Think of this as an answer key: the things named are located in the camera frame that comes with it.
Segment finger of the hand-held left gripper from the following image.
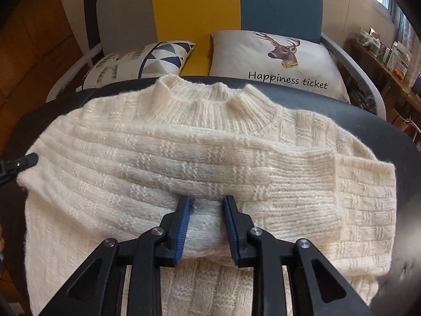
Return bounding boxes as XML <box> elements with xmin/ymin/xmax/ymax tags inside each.
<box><xmin>0</xmin><ymin>152</ymin><xmax>39</xmax><ymax>185</ymax></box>

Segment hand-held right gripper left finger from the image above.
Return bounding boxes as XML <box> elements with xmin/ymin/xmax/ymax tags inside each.
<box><xmin>36</xmin><ymin>196</ymin><xmax>193</xmax><ymax>316</ymax></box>

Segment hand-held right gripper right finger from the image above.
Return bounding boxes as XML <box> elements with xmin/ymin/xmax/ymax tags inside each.
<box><xmin>222</xmin><ymin>196</ymin><xmax>375</xmax><ymax>316</ymax></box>

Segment cream knit sweater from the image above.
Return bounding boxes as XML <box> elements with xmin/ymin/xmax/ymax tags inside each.
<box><xmin>16</xmin><ymin>74</ymin><xmax>397</xmax><ymax>316</ymax></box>

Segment cat print geometric pillow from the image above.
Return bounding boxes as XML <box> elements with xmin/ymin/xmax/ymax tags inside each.
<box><xmin>76</xmin><ymin>40</ymin><xmax>197</xmax><ymax>92</ymax></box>

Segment deer print pillow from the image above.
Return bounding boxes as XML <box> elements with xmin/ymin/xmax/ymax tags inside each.
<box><xmin>209</xmin><ymin>30</ymin><xmax>351</xmax><ymax>103</ymax></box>

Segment brown paper bag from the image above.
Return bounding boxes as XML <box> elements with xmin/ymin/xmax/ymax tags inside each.
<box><xmin>393</xmin><ymin>117</ymin><xmax>413</xmax><ymax>139</ymax></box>

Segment grey yellow blue sofa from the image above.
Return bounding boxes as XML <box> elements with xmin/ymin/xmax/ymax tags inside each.
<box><xmin>46</xmin><ymin>0</ymin><xmax>387</xmax><ymax>116</ymax></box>

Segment wooden side desk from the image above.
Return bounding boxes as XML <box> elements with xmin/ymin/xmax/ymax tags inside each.
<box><xmin>349</xmin><ymin>38</ymin><xmax>421</xmax><ymax>112</ymax></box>

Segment clear and white containers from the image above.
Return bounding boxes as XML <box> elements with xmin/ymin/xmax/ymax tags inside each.
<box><xmin>357</xmin><ymin>28</ymin><xmax>384</xmax><ymax>56</ymax></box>

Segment upright boxes and cards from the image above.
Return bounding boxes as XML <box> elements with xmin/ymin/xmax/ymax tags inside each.
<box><xmin>383</xmin><ymin>41</ymin><xmax>412</xmax><ymax>73</ymax></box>

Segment sheer pale curtain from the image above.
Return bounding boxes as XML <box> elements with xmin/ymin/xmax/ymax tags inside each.
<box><xmin>398</xmin><ymin>7</ymin><xmax>421</xmax><ymax>83</ymax></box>

